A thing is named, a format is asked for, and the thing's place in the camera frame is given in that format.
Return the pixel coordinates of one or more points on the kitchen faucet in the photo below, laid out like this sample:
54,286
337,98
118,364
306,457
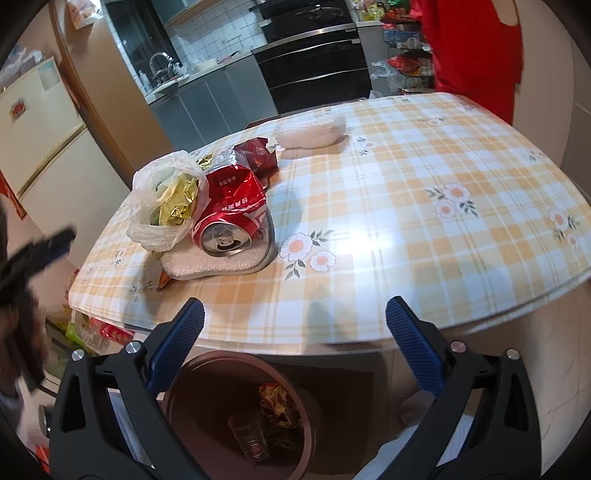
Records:
161,66

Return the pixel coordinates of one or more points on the yellow plaid floral tablecloth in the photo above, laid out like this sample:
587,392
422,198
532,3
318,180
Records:
429,197

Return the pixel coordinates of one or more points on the bubble wrap bundle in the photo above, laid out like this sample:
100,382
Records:
311,132

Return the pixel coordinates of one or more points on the black oven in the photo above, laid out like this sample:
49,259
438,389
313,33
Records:
313,54

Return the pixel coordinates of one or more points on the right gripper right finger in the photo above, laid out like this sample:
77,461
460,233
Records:
483,422

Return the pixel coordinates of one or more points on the crushed red soda can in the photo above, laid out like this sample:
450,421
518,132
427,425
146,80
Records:
233,215

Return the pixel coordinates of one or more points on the grey kitchen cabinets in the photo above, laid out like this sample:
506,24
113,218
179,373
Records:
213,104

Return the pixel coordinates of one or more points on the red hanging cloth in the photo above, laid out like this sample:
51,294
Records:
477,50

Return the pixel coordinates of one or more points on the wire rack with snacks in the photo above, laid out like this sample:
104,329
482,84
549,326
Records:
399,58

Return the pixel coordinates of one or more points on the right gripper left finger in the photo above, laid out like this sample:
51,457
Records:
107,422

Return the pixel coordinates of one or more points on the brown round trash bin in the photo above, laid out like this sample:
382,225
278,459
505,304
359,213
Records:
241,418

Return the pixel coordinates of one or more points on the cream refrigerator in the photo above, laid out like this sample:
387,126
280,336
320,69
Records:
52,163

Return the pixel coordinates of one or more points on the left hand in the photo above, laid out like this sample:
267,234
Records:
23,349

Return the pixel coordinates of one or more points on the white plastic bag with wrappers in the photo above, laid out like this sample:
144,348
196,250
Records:
168,195

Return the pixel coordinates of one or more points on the dark red snack wrapper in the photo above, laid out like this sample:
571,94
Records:
259,156

